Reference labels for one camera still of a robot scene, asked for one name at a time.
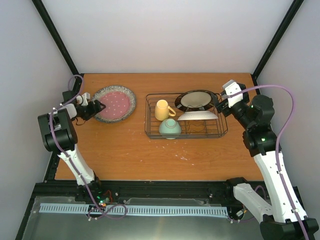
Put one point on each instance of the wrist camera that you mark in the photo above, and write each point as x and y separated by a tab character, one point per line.
232	91
83	100

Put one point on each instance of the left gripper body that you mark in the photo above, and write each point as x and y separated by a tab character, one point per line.
86	113

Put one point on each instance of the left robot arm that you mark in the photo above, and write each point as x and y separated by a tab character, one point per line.
59	137

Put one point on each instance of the pink polka dot plate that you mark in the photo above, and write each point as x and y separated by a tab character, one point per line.
117	104

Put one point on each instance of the black aluminium frame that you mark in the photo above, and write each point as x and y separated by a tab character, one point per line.
150	189

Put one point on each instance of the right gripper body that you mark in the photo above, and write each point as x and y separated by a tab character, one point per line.
223	108

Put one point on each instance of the black wire dish rack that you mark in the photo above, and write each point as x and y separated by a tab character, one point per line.
190	129

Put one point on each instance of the yellow ceramic mug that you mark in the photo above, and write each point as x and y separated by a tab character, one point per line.
163	111

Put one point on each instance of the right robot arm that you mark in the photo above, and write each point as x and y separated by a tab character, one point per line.
283	216

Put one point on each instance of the striped brown dinner plate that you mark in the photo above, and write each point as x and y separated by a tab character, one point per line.
195	100

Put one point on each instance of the grey speckled plate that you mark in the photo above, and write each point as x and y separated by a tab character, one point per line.
115	88

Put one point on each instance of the light green ceramic bowl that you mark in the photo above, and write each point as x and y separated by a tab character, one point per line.
170	129

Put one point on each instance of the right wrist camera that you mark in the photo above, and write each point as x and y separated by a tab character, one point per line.
232	91

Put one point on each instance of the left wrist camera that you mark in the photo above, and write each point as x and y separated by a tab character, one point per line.
83	100

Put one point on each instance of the white floral patterned plate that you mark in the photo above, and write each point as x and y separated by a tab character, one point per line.
197	115

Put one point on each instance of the light blue cable duct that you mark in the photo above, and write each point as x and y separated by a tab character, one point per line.
137	210

